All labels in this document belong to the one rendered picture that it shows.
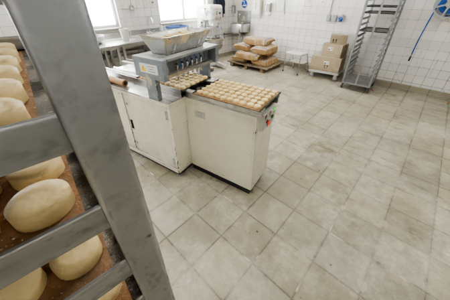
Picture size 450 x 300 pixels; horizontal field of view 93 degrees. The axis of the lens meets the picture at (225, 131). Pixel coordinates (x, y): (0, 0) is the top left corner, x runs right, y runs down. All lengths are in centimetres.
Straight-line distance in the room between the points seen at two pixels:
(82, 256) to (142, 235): 11
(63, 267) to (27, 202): 9
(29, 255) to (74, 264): 9
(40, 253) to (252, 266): 159
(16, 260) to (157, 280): 13
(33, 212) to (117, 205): 9
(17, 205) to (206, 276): 153
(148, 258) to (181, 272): 151
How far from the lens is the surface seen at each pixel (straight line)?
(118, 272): 30
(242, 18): 671
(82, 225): 23
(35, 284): 33
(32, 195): 28
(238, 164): 189
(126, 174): 17
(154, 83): 182
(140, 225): 21
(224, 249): 180
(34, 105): 27
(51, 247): 24
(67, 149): 19
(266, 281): 173
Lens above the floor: 158
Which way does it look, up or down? 33 degrees down
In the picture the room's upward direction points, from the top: straight up
